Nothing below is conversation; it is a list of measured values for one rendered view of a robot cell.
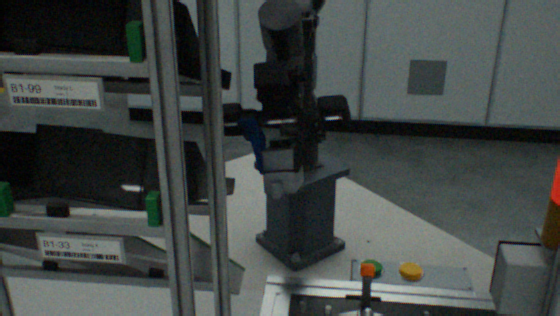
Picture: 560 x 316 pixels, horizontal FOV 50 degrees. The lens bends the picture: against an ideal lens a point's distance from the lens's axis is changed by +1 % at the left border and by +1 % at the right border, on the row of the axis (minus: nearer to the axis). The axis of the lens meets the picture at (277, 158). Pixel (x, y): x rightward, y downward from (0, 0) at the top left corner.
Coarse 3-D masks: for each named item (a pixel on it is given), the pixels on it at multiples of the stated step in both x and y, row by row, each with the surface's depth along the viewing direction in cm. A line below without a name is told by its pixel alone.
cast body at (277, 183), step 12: (276, 144) 80; (288, 144) 81; (264, 156) 80; (276, 156) 80; (288, 156) 79; (264, 168) 80; (276, 168) 80; (288, 168) 80; (264, 180) 80; (276, 180) 79; (288, 180) 79; (300, 180) 83; (264, 192) 81; (276, 192) 78; (288, 192) 80
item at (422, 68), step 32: (384, 0) 359; (416, 0) 357; (448, 0) 354; (480, 0) 352; (384, 32) 368; (416, 32) 365; (448, 32) 362; (480, 32) 360; (384, 64) 376; (416, 64) 373; (448, 64) 371; (480, 64) 368; (384, 96) 385; (416, 96) 383; (448, 96) 380; (480, 96) 377; (384, 128) 398; (416, 128) 395; (448, 128) 392; (480, 128) 389
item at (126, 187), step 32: (64, 128) 62; (96, 128) 74; (64, 160) 62; (96, 160) 61; (128, 160) 60; (192, 160) 71; (32, 192) 63; (64, 192) 62; (96, 192) 61; (128, 192) 60; (192, 192) 72
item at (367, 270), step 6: (366, 264) 91; (372, 264) 91; (366, 270) 90; (372, 270) 90; (366, 276) 90; (372, 276) 90; (366, 282) 90; (366, 288) 91; (366, 294) 91; (366, 300) 91; (366, 306) 91; (360, 312) 91
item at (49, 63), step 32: (0, 64) 51; (32, 64) 51; (64, 64) 50; (96, 64) 50; (128, 64) 50; (192, 96) 69; (0, 224) 59; (32, 224) 58; (64, 224) 58; (96, 224) 57; (128, 224) 57
